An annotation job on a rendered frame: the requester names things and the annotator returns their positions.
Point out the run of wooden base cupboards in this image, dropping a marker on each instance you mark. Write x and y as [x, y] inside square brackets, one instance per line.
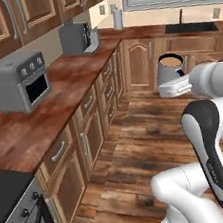
[140, 62]

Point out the grey coffee machine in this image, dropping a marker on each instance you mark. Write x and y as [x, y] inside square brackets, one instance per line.
[74, 38]

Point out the black tap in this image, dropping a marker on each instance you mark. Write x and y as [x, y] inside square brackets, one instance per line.
[181, 16]

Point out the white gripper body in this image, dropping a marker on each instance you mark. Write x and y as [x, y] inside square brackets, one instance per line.
[174, 88]

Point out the black and silver stove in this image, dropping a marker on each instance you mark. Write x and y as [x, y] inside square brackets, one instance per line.
[13, 205]

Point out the black sink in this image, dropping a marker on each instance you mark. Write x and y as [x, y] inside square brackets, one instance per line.
[190, 27]

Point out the wooden drawer front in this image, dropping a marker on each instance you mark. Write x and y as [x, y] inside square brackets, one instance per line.
[112, 111]
[109, 92]
[59, 151]
[88, 103]
[106, 71]

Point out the black stove knob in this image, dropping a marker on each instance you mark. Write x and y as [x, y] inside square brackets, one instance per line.
[35, 196]
[25, 212]

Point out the grey toaster oven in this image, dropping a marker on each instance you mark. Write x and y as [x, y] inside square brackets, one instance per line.
[11, 83]

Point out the white paper towel roll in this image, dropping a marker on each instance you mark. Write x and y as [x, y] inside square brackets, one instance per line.
[117, 19]

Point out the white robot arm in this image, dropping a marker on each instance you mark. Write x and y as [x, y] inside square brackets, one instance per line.
[202, 143]

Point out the narrow wooden base cupboard door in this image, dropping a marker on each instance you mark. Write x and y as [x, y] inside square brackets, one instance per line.
[117, 72]

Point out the grey cup of tea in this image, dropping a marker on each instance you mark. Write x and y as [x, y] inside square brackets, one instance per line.
[168, 69]

